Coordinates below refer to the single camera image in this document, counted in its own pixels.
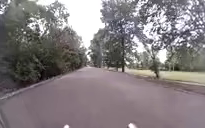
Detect row of trees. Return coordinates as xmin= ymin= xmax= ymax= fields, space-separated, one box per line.
xmin=88 ymin=0 xmax=205 ymax=80

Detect grey asphalt road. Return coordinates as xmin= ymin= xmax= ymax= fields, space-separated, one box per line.
xmin=0 ymin=66 xmax=205 ymax=128

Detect dense green bushes and trees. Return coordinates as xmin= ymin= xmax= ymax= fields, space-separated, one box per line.
xmin=0 ymin=0 xmax=90 ymax=96

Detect pale kerb strip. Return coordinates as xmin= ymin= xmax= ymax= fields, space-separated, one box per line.
xmin=0 ymin=69 xmax=82 ymax=101

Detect dark dirt verge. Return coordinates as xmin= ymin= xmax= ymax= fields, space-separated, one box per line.
xmin=103 ymin=68 xmax=205 ymax=99

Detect grass field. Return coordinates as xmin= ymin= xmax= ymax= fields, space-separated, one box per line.
xmin=124 ymin=68 xmax=205 ymax=87

